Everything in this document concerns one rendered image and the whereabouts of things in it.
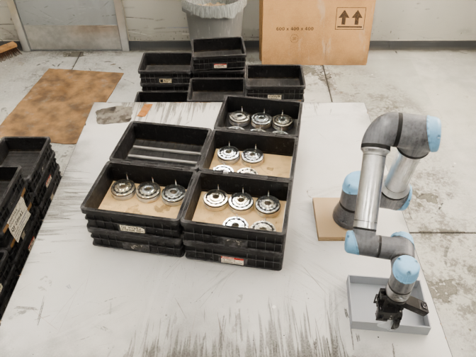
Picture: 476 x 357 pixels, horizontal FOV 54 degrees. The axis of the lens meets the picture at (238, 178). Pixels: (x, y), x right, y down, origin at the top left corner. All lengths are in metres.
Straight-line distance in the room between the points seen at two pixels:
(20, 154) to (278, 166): 1.74
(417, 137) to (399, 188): 0.33
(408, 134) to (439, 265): 1.54
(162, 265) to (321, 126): 1.22
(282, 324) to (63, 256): 0.93
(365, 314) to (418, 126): 0.71
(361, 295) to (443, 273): 1.17
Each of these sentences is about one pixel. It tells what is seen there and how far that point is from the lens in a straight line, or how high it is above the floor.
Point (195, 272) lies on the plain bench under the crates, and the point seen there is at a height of 0.70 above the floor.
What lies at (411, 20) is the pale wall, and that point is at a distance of 5.08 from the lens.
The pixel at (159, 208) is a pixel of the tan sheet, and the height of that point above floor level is 0.83.
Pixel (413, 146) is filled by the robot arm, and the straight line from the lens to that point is 1.64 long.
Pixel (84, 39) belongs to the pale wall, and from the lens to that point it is 5.11.
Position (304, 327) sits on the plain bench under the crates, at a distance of 1.78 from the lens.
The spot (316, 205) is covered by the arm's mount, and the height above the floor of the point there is 0.73.
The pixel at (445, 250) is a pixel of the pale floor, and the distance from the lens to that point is 3.13.
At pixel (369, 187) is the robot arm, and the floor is 1.18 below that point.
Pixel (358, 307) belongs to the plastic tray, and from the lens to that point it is 1.86.
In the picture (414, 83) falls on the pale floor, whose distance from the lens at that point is 4.62.
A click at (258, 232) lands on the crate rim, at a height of 0.93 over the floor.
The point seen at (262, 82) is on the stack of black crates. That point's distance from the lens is 3.42.
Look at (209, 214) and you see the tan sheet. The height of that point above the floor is 0.83.
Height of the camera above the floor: 2.23
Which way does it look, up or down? 42 degrees down
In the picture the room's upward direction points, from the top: straight up
